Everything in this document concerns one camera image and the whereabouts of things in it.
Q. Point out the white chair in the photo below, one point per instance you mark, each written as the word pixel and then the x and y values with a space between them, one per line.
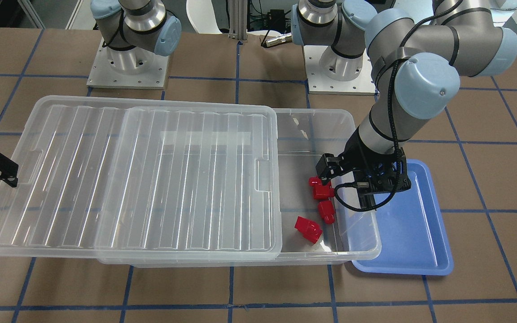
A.
pixel 202 17

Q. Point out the clear plastic storage box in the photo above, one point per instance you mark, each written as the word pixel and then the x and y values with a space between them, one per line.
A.
pixel 303 136

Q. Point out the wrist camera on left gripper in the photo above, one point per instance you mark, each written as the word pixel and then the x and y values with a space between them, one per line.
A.
pixel 384 177

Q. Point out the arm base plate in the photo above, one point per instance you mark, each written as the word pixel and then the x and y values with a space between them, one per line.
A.
pixel 329 74
pixel 133 69

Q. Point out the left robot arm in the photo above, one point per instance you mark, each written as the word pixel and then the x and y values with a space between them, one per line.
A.
pixel 416 68

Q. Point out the blue plastic tray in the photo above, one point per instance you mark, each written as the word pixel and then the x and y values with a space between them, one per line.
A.
pixel 412 232

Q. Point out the red block from tray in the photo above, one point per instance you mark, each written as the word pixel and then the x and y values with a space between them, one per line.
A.
pixel 321 191

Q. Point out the red block upright in box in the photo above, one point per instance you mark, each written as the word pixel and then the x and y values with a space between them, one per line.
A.
pixel 327 212

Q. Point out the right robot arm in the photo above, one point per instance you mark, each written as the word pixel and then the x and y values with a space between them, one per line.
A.
pixel 138 38

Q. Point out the aluminium frame post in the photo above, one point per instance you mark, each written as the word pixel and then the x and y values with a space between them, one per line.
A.
pixel 238 20

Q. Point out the clear plastic box lid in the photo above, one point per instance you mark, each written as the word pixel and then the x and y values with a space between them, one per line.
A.
pixel 144 181

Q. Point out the red block tilted in box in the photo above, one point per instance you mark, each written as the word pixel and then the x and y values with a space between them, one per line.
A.
pixel 310 230

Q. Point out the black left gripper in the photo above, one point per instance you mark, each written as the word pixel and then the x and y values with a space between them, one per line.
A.
pixel 358 155

